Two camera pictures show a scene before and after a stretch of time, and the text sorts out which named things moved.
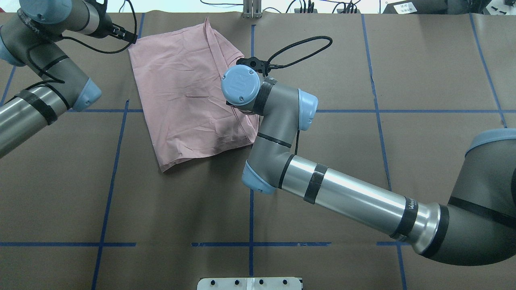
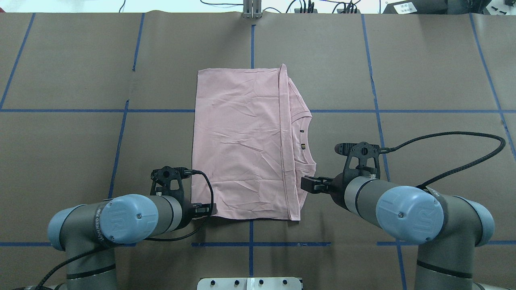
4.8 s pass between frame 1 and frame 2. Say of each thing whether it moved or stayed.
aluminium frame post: stayed
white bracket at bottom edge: stayed
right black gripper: moved
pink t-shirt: moved
